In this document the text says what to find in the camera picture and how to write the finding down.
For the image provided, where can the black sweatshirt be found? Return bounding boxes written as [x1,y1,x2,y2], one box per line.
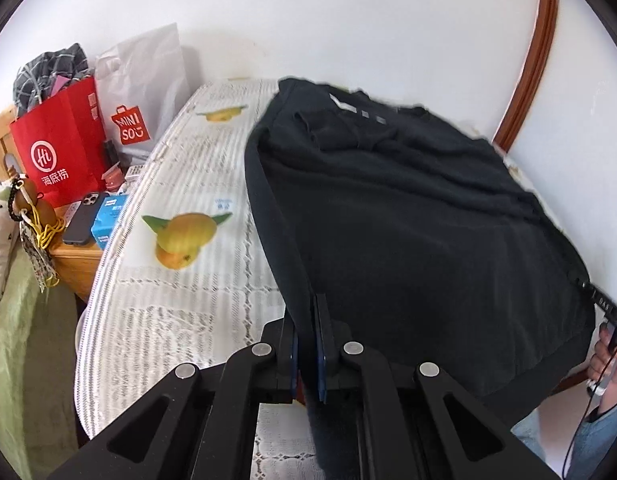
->
[244,78,595,479]

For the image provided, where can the person's right hand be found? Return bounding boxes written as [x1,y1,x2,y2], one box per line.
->
[587,322,617,410]

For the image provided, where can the fruit print lace tablecloth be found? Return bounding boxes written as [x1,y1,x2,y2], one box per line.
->
[75,79,329,479]

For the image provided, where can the green floral bedding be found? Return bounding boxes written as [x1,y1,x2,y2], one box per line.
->
[0,183,78,479]

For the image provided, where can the wooden nightstand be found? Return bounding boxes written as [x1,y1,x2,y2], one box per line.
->
[0,105,102,302]

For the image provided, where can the dark smartphone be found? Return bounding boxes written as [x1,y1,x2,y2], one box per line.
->
[62,192,108,246]

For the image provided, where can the blue tissue box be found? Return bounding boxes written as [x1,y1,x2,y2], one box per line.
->
[90,194,128,250]

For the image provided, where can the pink small bottle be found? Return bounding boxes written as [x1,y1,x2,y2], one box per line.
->
[102,162,125,193]

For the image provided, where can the red paper shopping bag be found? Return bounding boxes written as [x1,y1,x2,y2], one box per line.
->
[10,76,108,207]

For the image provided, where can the white Miniso paper bag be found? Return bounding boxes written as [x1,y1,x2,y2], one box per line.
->
[94,23,191,164]

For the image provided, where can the plaid grey cloth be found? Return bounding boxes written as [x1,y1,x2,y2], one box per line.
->
[12,44,90,117]

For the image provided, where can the black cable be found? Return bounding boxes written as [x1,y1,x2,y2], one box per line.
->
[561,356,617,480]

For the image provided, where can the yellow cord keychain bundle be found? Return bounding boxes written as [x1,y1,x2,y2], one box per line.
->
[7,174,66,292]

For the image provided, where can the brown wooden door frame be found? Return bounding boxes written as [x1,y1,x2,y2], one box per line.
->
[493,0,560,153]

